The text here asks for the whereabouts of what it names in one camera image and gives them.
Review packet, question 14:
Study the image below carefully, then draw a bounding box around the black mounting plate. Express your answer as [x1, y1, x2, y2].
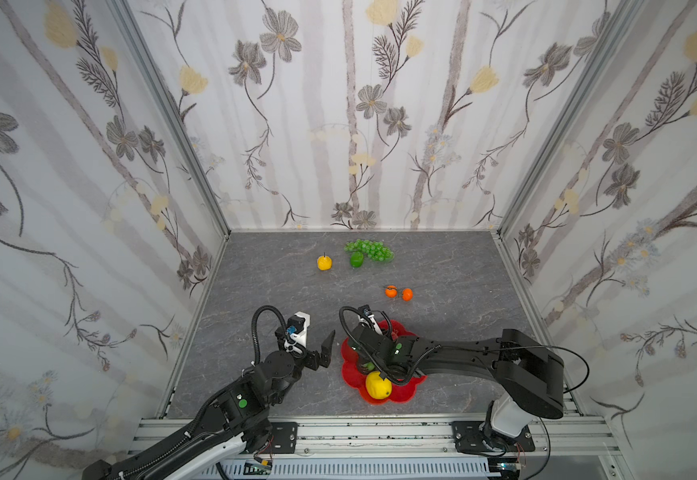
[252, 422, 298, 457]
[451, 421, 536, 457]

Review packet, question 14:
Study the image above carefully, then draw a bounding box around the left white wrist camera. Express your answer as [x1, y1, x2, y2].
[284, 311, 310, 356]

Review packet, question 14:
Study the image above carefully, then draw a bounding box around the green grape bunch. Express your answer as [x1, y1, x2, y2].
[344, 239, 395, 262]

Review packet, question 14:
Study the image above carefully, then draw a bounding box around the green lime fruit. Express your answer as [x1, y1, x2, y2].
[350, 251, 365, 268]

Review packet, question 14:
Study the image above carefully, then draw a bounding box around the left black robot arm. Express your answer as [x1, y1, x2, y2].
[82, 332, 336, 479]

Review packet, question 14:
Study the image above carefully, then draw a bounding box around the yellow lemon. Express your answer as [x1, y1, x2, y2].
[365, 371, 394, 401]

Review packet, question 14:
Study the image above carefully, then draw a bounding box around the red flower-shaped fruit bowl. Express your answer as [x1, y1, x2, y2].
[340, 339, 428, 405]

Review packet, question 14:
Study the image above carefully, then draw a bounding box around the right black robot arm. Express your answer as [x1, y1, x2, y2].
[348, 326, 565, 439]

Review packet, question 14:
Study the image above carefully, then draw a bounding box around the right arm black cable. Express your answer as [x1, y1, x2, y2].
[527, 344, 591, 480]

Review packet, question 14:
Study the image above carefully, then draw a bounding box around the white slotted cable duct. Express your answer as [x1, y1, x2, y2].
[220, 457, 501, 479]

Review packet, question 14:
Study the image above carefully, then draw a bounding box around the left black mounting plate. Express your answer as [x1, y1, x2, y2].
[252, 422, 298, 457]

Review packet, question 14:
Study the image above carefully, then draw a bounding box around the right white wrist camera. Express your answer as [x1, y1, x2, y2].
[358, 305, 385, 335]

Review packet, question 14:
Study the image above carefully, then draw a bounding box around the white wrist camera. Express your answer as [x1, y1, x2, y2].
[358, 305, 385, 335]
[284, 311, 310, 356]

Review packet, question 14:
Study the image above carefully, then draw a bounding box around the plain orange tangerine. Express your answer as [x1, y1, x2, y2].
[402, 288, 415, 301]

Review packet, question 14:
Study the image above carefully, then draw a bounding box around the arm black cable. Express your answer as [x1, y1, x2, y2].
[527, 344, 591, 480]
[250, 305, 290, 367]

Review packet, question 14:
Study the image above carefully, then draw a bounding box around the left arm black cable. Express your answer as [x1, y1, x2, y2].
[250, 305, 290, 367]

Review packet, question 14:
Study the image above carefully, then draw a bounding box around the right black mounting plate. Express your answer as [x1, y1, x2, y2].
[451, 421, 536, 457]

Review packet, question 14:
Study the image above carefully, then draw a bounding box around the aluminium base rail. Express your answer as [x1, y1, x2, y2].
[121, 412, 632, 480]

